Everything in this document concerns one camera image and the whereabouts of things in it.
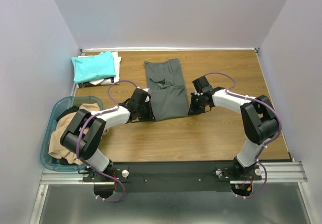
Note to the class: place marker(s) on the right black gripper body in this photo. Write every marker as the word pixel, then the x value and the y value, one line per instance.
pixel 196 103

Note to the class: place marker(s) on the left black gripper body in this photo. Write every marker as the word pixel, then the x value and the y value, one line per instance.
pixel 145 113

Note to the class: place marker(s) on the dark grey t-shirt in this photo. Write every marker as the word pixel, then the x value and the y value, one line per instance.
pixel 165 80

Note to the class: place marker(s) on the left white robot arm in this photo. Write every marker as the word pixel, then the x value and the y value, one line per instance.
pixel 83 134

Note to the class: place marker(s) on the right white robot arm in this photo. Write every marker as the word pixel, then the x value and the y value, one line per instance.
pixel 260 121

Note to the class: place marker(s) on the white folded t-shirt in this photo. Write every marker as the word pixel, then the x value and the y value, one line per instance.
pixel 106 81

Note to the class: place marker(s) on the black garment in bin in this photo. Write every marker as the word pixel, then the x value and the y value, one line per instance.
pixel 67 111

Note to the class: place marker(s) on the teal folded t-shirt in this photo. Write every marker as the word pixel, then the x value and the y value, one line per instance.
pixel 93 67

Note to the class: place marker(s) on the beige crumpled t-shirt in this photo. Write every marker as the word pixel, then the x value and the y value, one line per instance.
pixel 56 150

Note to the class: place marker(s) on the teal plastic bin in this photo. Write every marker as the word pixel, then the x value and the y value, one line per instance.
pixel 62 105

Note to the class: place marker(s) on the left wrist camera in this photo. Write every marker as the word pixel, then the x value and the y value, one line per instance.
pixel 148 96

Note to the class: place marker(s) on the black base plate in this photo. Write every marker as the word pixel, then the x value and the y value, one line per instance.
pixel 179 176

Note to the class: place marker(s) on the aluminium frame rail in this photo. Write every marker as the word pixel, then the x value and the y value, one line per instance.
pixel 288 172

